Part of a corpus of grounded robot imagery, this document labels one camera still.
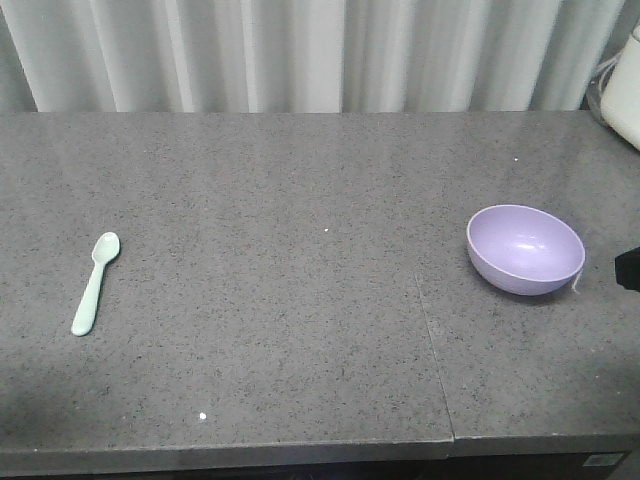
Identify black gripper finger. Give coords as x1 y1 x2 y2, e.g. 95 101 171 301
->
614 247 640 291

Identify purple plastic bowl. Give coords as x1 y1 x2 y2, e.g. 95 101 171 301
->
466 204 586 296

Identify mint green plastic spoon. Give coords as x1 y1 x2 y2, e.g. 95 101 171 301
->
71 232 120 337

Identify white pleated curtain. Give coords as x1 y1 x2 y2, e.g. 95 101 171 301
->
1 1 639 113

